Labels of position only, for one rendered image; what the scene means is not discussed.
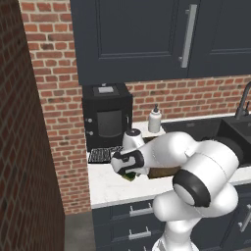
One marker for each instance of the black sink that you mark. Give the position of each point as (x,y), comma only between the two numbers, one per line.
(199,127)

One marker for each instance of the dark base cupboard door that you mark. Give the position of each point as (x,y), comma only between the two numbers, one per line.
(243,241)

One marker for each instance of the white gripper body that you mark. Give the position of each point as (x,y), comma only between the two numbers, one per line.
(129,160)

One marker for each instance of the green yellow sponge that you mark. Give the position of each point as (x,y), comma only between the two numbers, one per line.
(129,176)

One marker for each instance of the dark wall cupboard door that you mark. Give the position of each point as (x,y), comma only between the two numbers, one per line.
(130,39)
(225,36)

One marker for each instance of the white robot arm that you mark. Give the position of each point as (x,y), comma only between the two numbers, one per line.
(196,163)

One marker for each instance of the white soap dispenser bottle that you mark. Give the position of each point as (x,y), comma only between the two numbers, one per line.
(154,121)

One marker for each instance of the dark metal tap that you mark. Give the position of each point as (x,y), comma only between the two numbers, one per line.
(243,101)

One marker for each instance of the black coffee machine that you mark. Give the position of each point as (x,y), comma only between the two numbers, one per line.
(108,108)

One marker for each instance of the brown wooden cutting board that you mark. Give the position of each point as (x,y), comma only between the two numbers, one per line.
(161,172)

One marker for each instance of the dark drawer front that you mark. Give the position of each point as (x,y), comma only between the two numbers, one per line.
(121,233)
(121,211)

